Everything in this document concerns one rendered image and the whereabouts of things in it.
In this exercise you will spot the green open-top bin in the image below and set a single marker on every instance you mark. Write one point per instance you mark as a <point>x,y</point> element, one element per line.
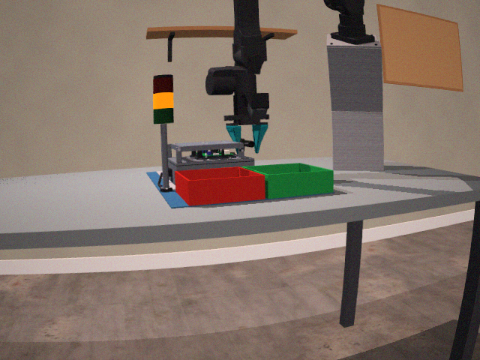
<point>294,179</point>

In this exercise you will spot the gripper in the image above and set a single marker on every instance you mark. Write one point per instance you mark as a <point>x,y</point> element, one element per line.
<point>259,128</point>

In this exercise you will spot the red bin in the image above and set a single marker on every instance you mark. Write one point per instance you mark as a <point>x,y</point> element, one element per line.
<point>219,185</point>

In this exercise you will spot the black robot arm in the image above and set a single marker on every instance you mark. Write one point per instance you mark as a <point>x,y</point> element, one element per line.
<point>248,53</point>

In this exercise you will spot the green circuit board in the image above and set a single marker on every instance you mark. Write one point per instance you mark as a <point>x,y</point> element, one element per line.
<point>209,153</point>

